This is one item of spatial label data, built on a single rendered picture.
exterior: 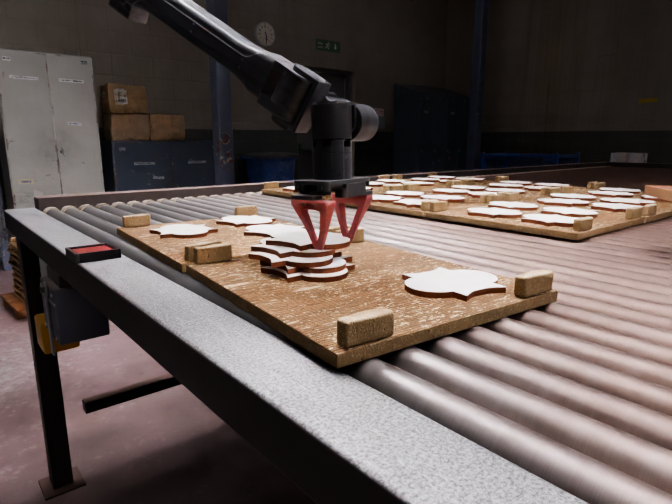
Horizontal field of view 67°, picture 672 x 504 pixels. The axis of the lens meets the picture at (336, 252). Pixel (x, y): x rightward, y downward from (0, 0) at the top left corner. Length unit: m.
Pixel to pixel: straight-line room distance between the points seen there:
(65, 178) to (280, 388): 5.13
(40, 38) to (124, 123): 1.08
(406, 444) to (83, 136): 5.29
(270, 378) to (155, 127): 5.49
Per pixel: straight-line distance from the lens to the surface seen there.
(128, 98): 5.82
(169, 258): 0.88
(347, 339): 0.47
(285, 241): 0.75
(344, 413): 0.42
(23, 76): 5.48
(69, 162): 5.52
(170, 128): 5.95
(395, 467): 0.36
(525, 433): 0.41
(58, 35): 6.16
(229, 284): 0.69
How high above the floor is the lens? 1.12
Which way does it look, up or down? 13 degrees down
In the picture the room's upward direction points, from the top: straight up
